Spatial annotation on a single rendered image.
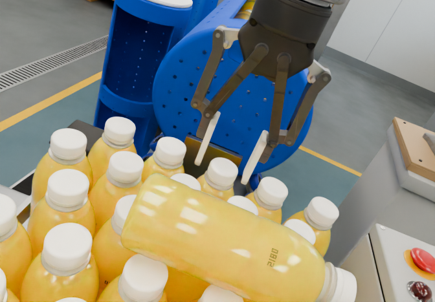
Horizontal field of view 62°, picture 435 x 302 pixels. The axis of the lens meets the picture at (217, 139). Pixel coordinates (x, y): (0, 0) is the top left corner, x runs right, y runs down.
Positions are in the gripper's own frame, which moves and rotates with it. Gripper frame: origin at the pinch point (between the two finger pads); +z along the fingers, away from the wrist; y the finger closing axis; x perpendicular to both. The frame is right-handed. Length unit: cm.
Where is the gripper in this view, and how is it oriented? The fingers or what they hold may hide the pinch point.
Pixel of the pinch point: (229, 151)
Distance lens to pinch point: 46.1
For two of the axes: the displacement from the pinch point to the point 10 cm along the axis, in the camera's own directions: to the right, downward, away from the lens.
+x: -1.9, 4.9, -8.5
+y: -9.3, -3.8, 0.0
